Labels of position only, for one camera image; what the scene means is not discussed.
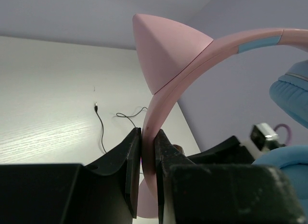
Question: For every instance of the brown silver headphones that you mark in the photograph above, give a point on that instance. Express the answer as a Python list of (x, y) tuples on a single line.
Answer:
[(179, 148)]

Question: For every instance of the pink blue cat-ear headphones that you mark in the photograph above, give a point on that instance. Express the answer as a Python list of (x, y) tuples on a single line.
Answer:
[(172, 56)]

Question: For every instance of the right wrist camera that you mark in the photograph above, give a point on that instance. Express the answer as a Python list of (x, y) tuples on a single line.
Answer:
[(262, 139)]

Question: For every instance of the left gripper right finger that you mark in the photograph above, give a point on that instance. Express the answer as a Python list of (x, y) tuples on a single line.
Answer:
[(271, 191)]

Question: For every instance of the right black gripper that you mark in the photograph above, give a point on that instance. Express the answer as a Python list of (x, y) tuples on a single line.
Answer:
[(230, 151)]

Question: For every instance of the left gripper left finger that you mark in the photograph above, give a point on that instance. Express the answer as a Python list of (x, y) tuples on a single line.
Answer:
[(102, 192)]

